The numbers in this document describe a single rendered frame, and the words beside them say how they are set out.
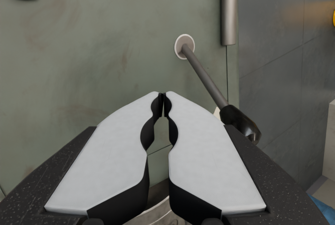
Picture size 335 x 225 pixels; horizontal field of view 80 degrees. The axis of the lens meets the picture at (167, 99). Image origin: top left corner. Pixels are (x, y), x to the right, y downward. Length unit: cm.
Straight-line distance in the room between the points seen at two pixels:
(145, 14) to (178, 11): 5
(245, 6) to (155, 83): 211
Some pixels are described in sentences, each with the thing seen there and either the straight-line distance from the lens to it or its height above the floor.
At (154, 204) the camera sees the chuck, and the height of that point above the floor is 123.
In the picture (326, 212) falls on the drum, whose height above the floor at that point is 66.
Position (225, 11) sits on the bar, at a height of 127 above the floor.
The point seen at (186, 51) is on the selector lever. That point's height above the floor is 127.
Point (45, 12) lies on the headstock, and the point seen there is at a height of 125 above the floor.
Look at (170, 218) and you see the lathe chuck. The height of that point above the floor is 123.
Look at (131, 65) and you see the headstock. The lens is 27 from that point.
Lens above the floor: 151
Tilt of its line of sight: 56 degrees down
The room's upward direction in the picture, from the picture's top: 117 degrees clockwise
